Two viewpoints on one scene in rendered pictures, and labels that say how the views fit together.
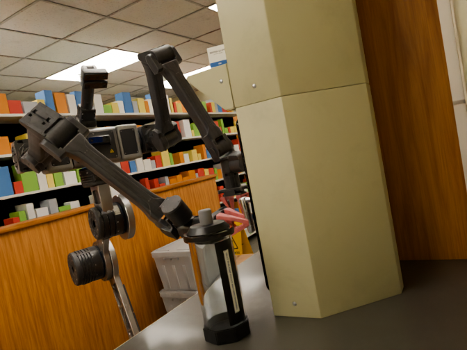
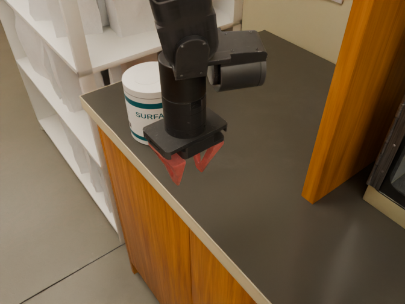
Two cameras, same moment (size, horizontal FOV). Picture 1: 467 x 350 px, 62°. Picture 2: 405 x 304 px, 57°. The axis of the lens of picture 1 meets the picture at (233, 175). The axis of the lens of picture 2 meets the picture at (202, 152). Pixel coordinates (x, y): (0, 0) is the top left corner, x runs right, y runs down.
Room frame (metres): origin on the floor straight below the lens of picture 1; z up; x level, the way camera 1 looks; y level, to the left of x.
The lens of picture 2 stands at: (1.25, 0.38, 1.51)
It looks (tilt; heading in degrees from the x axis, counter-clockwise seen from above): 42 degrees down; 292
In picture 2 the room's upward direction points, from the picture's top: straight up
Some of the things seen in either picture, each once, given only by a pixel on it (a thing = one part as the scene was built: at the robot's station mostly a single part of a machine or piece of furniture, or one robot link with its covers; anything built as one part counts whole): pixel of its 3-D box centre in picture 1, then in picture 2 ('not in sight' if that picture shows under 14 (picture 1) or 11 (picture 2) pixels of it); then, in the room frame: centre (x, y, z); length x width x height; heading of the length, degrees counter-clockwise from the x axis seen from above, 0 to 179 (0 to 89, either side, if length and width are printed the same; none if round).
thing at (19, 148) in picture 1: (31, 153); not in sight; (1.44, 0.71, 1.45); 0.09 x 0.08 x 0.12; 126
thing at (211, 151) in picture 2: (238, 201); (191, 151); (1.41, 0.00, 1.14); 0.07 x 0.07 x 0.09; 59
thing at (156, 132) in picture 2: (232, 182); (184, 114); (1.42, 0.01, 1.21); 0.10 x 0.07 x 0.07; 59
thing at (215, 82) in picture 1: (243, 94); not in sight; (1.03, -0.06, 1.46); 0.32 x 0.11 x 0.10; 149
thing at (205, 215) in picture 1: (207, 225); not in sight; (0.82, 0.07, 1.18); 0.09 x 0.09 x 0.07
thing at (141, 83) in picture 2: not in sight; (155, 104); (1.61, -0.25, 1.02); 0.13 x 0.13 x 0.15
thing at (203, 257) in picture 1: (217, 279); not in sight; (0.82, 0.07, 1.06); 0.11 x 0.11 x 0.21
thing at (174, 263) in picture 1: (194, 259); not in sight; (3.28, 0.45, 0.49); 0.60 x 0.42 x 0.33; 149
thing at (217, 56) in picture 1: (222, 60); not in sight; (0.96, -0.02, 1.54); 0.05 x 0.05 x 0.06; 75
